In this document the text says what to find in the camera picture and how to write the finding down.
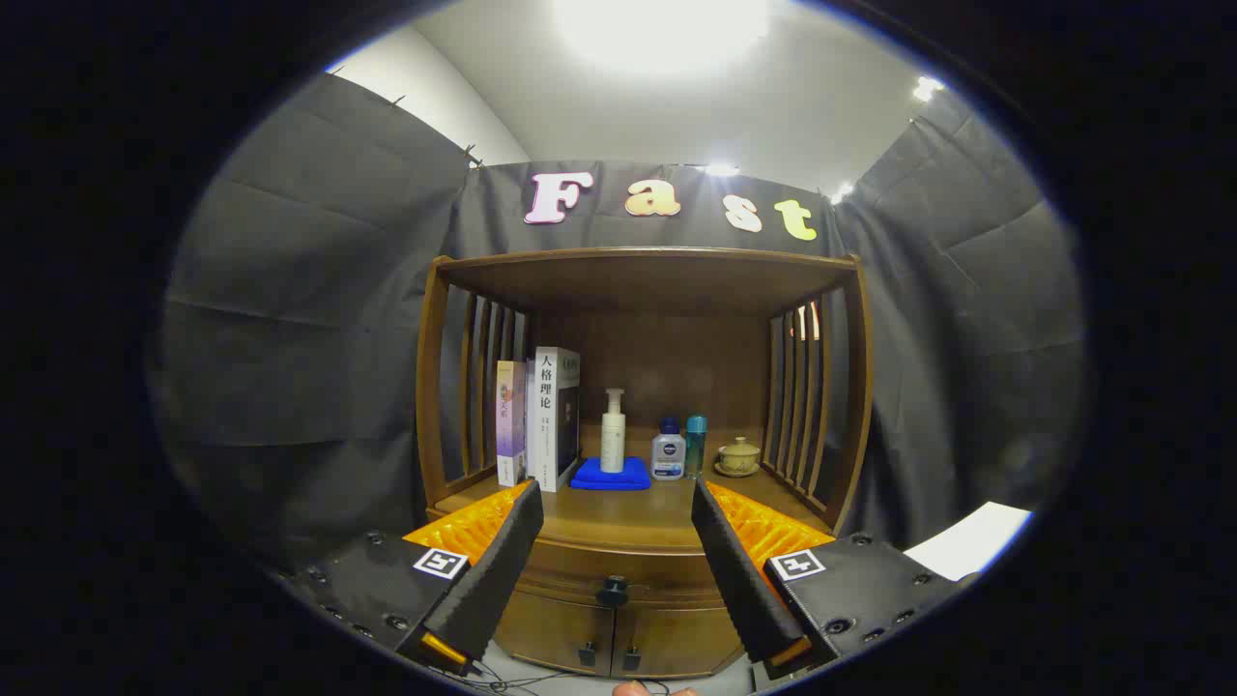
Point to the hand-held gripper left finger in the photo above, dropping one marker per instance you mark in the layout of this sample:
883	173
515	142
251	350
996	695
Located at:
493	580

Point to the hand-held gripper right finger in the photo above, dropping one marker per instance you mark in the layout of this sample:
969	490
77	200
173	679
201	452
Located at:
744	580

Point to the brown wooden drawer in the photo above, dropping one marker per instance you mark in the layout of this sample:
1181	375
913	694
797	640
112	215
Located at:
580	570

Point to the black drawer knob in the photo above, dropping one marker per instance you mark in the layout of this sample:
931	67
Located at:
613	590

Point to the wooden cabinet door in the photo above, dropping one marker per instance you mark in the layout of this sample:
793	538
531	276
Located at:
676	638
551	623

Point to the wooden countertop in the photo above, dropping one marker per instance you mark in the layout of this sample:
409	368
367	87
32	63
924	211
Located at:
628	517

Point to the brown wooden cabinet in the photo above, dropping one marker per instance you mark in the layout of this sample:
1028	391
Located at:
657	280

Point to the yellow lidded teacup with saucer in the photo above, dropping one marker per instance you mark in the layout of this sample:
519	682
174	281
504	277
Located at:
739	456

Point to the teal glass bottle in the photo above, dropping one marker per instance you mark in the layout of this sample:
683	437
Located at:
696	449

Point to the white bottle with blue pump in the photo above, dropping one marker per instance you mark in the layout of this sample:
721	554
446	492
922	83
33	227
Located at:
668	459

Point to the blue folded cloth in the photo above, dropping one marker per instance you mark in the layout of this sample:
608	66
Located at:
599	478

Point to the purple and white book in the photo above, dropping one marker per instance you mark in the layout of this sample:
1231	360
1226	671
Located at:
510	425

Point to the thick white book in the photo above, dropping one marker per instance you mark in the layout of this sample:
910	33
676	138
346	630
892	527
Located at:
546	425

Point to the white sheet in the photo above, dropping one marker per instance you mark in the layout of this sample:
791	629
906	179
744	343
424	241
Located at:
966	541

